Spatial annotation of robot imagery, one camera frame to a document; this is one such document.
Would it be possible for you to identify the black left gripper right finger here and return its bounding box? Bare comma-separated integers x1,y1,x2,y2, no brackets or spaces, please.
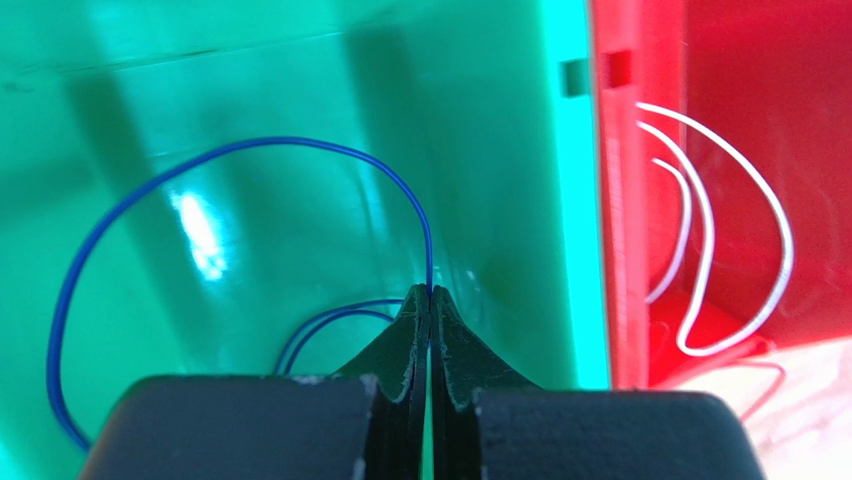
429,287,764,479

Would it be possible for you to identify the left green plastic bin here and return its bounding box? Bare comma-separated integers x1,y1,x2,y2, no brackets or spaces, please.
1,1,610,479

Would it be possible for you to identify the red plastic bin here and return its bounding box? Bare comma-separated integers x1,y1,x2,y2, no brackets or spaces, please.
590,1,851,389

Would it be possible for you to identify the white wire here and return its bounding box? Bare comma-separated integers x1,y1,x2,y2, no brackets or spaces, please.
635,101,795,357

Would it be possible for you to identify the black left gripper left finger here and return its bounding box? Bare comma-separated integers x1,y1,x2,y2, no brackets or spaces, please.
81,285,429,480

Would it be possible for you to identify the blue wire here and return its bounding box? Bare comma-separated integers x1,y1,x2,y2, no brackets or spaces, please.
46,136,435,454

